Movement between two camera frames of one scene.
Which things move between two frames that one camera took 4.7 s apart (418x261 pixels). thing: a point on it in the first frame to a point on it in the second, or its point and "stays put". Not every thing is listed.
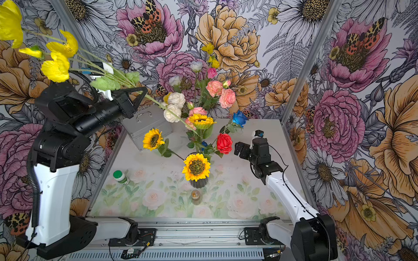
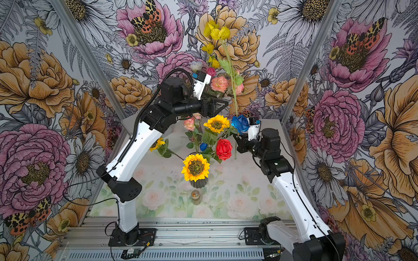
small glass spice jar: x=196 y=197 stays put
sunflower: x=202 y=122 to x=217 y=123
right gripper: x=245 y=148 to x=241 y=143
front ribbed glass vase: x=200 y=183 stays put
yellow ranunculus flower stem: x=62 y=57 to x=212 y=32
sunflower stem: x=154 y=139 stays put
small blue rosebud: x=204 y=143 stays put
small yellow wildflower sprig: x=209 y=48 stays put
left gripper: x=123 y=100 to x=211 y=111
